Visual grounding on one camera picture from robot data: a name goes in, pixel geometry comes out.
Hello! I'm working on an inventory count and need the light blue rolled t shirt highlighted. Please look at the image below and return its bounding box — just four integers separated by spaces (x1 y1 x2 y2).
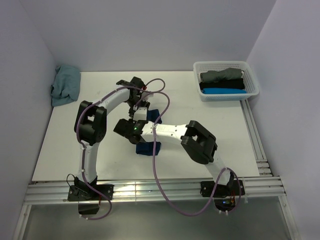
202 88 247 95

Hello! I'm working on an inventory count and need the aluminium frame rail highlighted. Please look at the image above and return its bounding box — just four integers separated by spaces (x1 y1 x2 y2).
13 100 301 240

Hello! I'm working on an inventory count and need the grey rolled t shirt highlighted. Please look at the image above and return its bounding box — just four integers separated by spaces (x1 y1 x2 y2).
199 67 244 83

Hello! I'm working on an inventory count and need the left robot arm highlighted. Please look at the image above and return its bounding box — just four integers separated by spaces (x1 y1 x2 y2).
74 77 150 200

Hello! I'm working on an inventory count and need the white plastic basket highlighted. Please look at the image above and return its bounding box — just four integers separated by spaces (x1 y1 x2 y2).
193 61 260 102

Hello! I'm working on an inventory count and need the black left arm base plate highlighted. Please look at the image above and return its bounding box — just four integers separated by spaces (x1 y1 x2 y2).
67 184 114 215

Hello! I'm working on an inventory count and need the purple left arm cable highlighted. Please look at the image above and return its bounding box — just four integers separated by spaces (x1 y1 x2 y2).
76 78 166 221

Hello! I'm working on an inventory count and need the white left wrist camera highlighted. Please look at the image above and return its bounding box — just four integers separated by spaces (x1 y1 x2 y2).
141 91 154 100

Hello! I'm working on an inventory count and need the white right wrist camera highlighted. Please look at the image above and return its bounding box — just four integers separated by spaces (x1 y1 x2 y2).
133 106 148 122

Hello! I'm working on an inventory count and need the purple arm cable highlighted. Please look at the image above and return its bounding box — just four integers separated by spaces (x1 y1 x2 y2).
133 91 242 216
76 78 166 221

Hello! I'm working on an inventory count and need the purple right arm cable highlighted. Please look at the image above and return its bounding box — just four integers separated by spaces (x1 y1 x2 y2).
133 91 242 216

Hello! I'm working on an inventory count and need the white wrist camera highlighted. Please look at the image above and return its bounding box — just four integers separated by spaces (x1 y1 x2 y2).
133 106 148 122
141 91 154 100

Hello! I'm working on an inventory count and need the dark blue t shirt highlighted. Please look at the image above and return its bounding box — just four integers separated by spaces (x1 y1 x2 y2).
135 109 162 156

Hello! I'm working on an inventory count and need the pale teal t shirt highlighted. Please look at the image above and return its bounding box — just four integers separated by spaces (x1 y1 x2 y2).
50 64 81 107

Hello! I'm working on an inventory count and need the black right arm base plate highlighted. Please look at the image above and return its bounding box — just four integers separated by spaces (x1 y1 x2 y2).
200 180 246 212

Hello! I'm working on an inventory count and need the black rolled t shirt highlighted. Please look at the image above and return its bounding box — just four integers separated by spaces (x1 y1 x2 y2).
199 78 245 90

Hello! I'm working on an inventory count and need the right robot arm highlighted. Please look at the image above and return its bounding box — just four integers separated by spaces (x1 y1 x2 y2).
113 118 235 195

